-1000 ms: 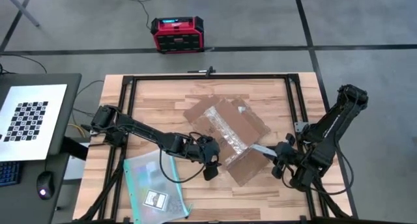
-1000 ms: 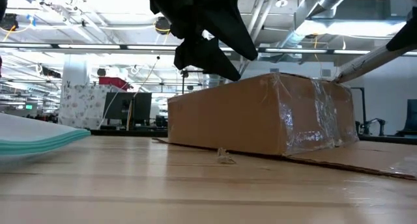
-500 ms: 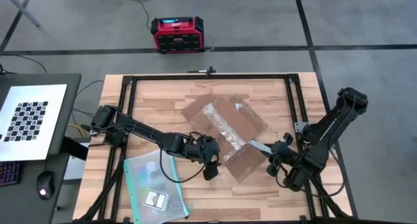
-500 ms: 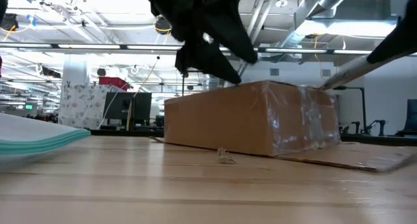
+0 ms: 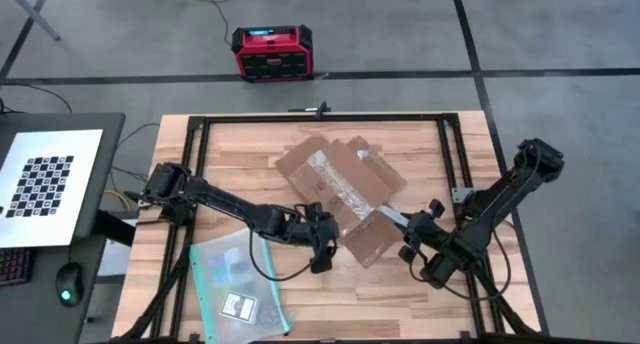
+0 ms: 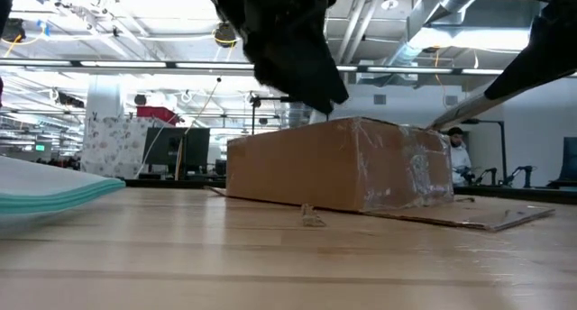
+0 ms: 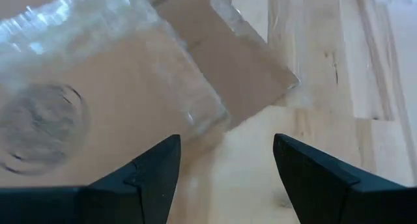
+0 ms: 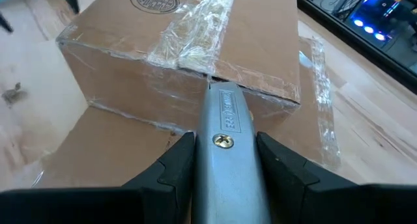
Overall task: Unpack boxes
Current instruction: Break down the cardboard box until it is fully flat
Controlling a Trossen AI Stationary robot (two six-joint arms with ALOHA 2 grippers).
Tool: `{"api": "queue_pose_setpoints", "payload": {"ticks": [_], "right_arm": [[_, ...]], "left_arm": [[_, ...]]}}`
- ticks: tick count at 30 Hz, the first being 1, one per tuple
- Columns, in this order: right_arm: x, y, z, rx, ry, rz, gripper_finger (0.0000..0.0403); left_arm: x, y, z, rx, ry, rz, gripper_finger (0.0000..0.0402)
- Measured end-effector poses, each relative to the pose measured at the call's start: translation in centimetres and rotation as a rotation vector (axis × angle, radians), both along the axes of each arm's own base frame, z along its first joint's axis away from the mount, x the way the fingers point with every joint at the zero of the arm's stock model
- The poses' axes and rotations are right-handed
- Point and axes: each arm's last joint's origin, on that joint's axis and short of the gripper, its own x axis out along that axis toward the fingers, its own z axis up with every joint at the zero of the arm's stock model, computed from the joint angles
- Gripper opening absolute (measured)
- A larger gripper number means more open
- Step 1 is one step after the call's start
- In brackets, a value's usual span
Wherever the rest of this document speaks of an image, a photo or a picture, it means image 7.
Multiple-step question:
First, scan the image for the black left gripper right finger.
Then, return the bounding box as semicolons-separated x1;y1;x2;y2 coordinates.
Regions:
272;133;417;224

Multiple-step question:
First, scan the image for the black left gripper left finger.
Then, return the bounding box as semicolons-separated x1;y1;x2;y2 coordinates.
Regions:
0;134;182;224

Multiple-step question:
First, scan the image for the brown taped cardboard box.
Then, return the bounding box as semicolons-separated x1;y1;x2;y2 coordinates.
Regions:
0;0;301;189

